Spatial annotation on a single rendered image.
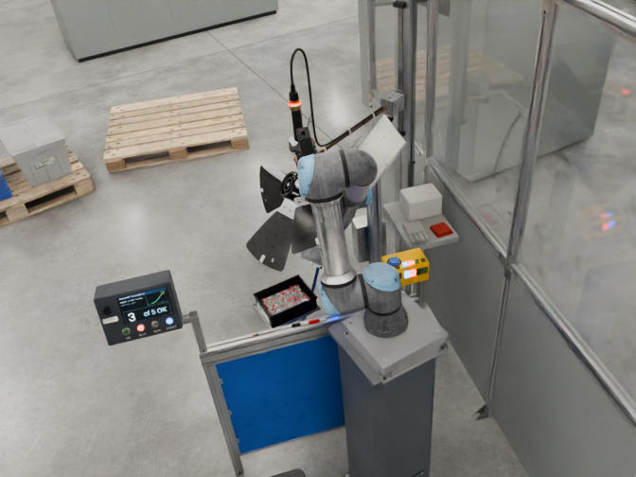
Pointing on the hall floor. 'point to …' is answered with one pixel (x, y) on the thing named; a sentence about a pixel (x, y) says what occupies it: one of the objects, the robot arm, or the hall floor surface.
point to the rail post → (223, 418)
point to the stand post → (375, 224)
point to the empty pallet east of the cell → (174, 129)
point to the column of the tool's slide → (404, 174)
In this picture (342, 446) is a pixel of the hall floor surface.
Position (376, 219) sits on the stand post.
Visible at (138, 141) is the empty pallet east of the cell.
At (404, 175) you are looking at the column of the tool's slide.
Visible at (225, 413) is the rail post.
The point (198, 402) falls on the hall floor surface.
